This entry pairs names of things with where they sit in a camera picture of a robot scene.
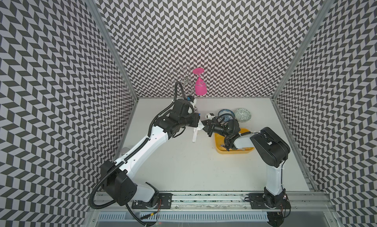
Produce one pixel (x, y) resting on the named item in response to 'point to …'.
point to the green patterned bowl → (242, 115)
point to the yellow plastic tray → (220, 140)
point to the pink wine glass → (201, 87)
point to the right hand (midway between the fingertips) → (196, 124)
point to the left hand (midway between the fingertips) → (198, 118)
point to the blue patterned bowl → (225, 115)
